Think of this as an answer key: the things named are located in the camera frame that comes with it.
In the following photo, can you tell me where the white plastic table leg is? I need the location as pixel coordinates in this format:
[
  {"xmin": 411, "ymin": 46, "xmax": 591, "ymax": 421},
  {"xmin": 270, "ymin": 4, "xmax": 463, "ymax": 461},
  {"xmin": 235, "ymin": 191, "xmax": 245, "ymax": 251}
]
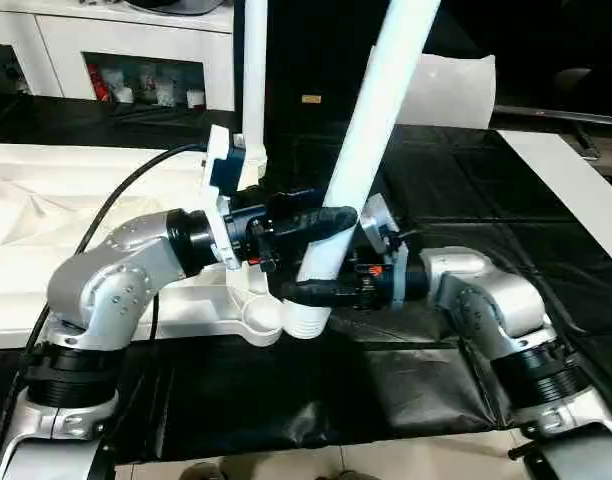
[
  {"xmin": 239, "ymin": 0, "xmax": 271, "ymax": 167},
  {"xmin": 279, "ymin": 0, "xmax": 443, "ymax": 342}
]

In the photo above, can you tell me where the black padded work mat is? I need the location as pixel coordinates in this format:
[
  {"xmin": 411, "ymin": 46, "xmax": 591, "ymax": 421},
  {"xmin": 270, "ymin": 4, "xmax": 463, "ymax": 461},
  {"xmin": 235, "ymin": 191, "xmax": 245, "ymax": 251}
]
[{"xmin": 0, "ymin": 92, "xmax": 612, "ymax": 464}]

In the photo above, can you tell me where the white jar with blue print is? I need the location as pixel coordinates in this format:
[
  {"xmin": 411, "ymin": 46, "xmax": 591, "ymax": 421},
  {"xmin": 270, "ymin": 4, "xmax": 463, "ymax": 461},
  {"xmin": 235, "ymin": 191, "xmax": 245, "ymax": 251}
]
[{"xmin": 151, "ymin": 77, "xmax": 174, "ymax": 106}]

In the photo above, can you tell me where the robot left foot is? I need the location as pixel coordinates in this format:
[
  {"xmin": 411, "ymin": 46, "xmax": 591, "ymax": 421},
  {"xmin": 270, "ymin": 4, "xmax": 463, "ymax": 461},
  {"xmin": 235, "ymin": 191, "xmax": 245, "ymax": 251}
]
[{"xmin": 182, "ymin": 461, "xmax": 233, "ymax": 480}]

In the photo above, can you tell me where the red bottle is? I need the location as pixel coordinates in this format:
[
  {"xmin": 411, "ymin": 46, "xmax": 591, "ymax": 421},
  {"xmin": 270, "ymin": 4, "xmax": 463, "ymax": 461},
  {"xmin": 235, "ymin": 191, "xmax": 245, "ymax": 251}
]
[{"xmin": 88, "ymin": 64, "xmax": 108, "ymax": 102}]

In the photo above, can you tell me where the white flat board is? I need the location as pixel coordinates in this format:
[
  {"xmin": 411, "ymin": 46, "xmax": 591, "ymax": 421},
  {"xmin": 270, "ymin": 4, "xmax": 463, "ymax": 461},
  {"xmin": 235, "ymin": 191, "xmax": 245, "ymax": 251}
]
[{"xmin": 494, "ymin": 127, "xmax": 612, "ymax": 237}]

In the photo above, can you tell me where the grey black helmet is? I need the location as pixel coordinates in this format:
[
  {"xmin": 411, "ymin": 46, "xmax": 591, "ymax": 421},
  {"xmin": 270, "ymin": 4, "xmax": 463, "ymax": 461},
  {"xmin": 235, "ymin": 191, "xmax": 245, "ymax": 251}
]
[{"xmin": 124, "ymin": 0, "xmax": 228, "ymax": 15}]

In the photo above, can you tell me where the white cabinet with glass doors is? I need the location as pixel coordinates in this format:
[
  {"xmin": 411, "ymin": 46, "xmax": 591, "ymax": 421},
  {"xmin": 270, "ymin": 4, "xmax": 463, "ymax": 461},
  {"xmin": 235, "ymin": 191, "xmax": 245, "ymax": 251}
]
[{"xmin": 0, "ymin": 0, "xmax": 237, "ymax": 113}]

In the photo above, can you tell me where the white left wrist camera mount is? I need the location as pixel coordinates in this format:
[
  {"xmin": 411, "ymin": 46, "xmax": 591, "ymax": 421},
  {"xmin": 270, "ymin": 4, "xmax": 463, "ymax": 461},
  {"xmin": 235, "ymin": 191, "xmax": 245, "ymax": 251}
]
[{"xmin": 198, "ymin": 123, "xmax": 248, "ymax": 272}]

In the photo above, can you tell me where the black left wrist camera cable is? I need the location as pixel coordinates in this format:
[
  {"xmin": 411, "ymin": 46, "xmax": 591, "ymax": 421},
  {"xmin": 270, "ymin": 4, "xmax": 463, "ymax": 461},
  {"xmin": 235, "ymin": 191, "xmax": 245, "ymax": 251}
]
[{"xmin": 0, "ymin": 142, "xmax": 211, "ymax": 437}]

